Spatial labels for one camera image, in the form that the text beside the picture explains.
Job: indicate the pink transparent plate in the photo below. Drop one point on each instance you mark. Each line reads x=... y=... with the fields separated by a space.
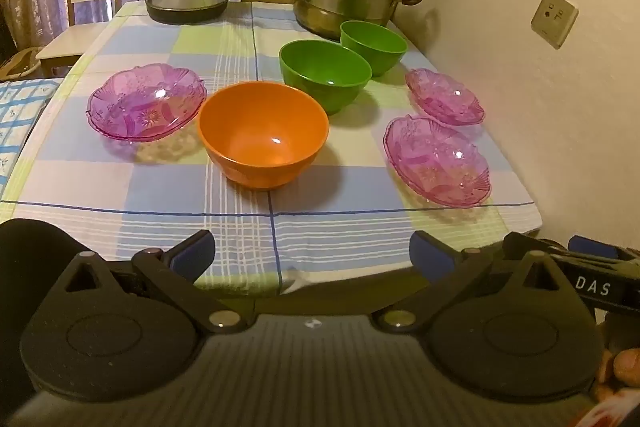
x=445 y=99
x=437 y=162
x=147 y=104

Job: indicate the orange plastic bowl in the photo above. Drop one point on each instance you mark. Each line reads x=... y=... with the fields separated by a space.
x=260 y=142

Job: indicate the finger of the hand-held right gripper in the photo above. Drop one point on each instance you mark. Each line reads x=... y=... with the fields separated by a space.
x=595 y=248
x=530 y=241

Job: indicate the single wall socket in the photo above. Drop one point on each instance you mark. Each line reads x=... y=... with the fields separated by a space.
x=554 y=18

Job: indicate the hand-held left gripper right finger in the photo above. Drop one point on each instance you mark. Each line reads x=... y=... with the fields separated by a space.
x=429 y=253

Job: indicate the blue checkered blanket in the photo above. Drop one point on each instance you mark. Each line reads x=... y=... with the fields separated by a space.
x=20 y=117

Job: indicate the checkered tablecloth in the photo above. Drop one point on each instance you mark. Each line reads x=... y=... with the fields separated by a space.
x=160 y=187

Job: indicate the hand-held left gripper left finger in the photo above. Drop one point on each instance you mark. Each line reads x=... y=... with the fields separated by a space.
x=192 y=252

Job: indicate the large green plastic bowl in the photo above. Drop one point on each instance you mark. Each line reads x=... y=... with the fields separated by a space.
x=325 y=72

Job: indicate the person's right hand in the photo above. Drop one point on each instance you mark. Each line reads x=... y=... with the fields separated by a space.
x=625 y=369

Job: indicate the woven basket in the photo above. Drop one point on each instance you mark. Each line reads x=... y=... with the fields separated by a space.
x=20 y=63

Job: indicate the small green plastic bowl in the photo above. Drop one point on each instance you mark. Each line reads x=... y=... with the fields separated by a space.
x=375 y=42

